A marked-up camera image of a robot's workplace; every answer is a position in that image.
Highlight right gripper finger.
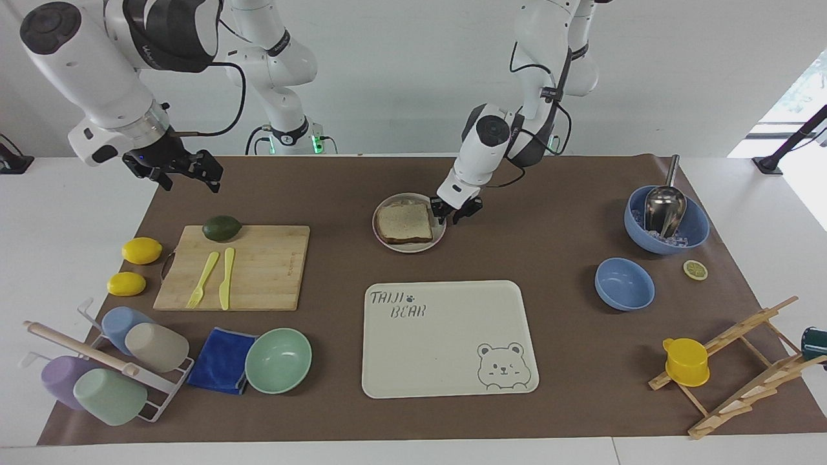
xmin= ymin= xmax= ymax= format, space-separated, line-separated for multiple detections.
xmin=122 ymin=157 xmax=174 ymax=192
xmin=174 ymin=149 xmax=224 ymax=194

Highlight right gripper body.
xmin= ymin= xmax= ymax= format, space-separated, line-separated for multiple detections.
xmin=131 ymin=127 xmax=189 ymax=174

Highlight round pink plate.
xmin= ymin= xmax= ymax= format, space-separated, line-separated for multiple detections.
xmin=372 ymin=192 xmax=448 ymax=254

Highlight bread slice sandwich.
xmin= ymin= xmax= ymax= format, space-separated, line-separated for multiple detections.
xmin=376 ymin=199 xmax=434 ymax=245

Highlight green avocado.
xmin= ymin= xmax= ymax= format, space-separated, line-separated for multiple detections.
xmin=202 ymin=215 xmax=244 ymax=243

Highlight yellow lemon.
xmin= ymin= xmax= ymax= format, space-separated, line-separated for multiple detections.
xmin=121 ymin=236 xmax=163 ymax=265
xmin=106 ymin=271 xmax=147 ymax=298

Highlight yellow-green plastic knife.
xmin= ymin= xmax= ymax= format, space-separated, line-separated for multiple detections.
xmin=218 ymin=247 xmax=236 ymax=311

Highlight yellow-green plastic fork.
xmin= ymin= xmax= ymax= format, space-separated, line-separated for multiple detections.
xmin=185 ymin=251 xmax=221 ymax=310

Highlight wooden cutting board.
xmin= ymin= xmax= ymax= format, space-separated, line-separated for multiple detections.
xmin=152 ymin=224 xmax=311 ymax=313

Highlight cream tray with bear print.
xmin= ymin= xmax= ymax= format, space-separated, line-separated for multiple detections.
xmin=361 ymin=279 xmax=540 ymax=400

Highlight black stand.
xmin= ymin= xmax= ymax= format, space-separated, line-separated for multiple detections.
xmin=0 ymin=133 xmax=35 ymax=176
xmin=752 ymin=103 xmax=827 ymax=177

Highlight blue plastic cup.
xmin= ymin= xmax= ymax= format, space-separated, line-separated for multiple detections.
xmin=101 ymin=306 xmax=156 ymax=357

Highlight beige plastic cup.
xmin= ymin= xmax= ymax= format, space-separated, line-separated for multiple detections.
xmin=124 ymin=322 xmax=191 ymax=374

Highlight small blue bowl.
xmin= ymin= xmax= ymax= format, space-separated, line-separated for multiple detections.
xmin=594 ymin=257 xmax=656 ymax=312

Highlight blue cloth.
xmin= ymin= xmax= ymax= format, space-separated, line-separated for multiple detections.
xmin=186 ymin=327 xmax=260 ymax=396

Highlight metal scoop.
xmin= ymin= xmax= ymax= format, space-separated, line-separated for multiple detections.
xmin=644 ymin=154 xmax=688 ymax=239

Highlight green bowl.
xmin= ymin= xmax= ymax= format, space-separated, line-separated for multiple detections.
xmin=244 ymin=327 xmax=313 ymax=395

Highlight clear ice cubes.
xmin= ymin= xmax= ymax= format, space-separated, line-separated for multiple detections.
xmin=632 ymin=208 xmax=692 ymax=250

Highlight purple plastic cup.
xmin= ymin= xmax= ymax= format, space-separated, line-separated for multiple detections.
xmin=41 ymin=355 xmax=99 ymax=411

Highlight green plastic cup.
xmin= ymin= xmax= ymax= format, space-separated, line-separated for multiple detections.
xmin=72 ymin=367 xmax=149 ymax=427

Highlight large blue bowl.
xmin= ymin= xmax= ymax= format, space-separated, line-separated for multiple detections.
xmin=623 ymin=185 xmax=711 ymax=256

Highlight wooden drying rack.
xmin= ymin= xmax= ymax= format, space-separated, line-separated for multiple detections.
xmin=648 ymin=295 xmax=827 ymax=441

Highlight dark green cup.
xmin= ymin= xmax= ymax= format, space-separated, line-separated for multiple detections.
xmin=802 ymin=326 xmax=827 ymax=364

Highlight black cable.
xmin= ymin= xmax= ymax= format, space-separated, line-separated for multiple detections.
xmin=508 ymin=40 xmax=559 ymax=99
xmin=173 ymin=61 xmax=249 ymax=139
xmin=244 ymin=125 xmax=273 ymax=156
xmin=479 ymin=103 xmax=574 ymax=191

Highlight white wire cup rack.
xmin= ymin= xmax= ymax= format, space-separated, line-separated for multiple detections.
xmin=19 ymin=298 xmax=195 ymax=424

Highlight yellow cup with handle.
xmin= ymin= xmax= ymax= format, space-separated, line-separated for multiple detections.
xmin=662 ymin=337 xmax=711 ymax=388

